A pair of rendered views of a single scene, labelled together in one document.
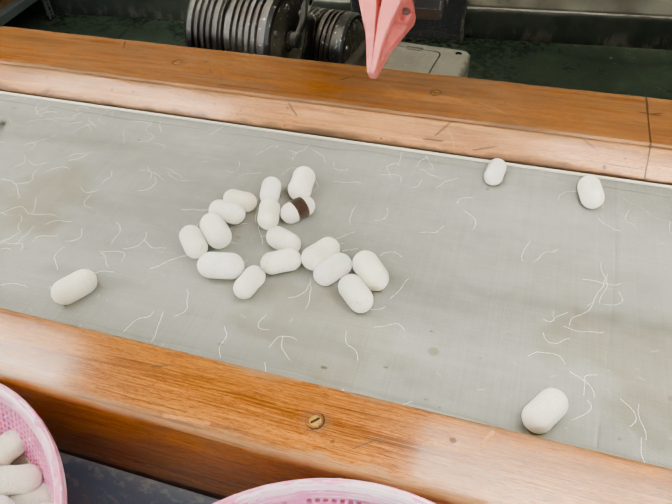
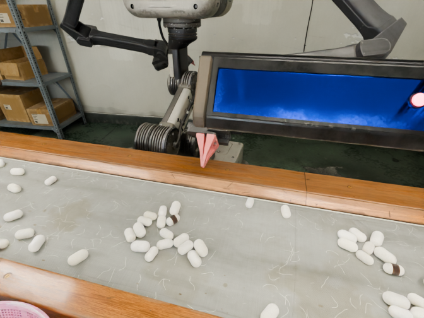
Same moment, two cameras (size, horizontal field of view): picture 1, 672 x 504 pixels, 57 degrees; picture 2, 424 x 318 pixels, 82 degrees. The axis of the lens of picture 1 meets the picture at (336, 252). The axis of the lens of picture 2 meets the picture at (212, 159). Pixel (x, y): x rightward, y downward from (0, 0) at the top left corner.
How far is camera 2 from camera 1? 0.07 m
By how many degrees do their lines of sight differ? 12
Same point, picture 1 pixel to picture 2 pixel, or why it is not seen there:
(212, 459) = not seen: outside the picture
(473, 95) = (241, 171)
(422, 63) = (226, 147)
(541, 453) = not seen: outside the picture
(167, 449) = not seen: outside the picture
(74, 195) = (82, 212)
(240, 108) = (153, 175)
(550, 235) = (270, 229)
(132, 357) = (99, 293)
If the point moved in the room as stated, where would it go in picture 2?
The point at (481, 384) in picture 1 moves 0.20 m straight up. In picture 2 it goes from (244, 300) to (256, 212)
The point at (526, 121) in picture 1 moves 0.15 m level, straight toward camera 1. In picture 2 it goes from (260, 182) to (253, 224)
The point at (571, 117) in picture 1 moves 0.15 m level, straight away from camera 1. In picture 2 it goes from (277, 180) to (283, 153)
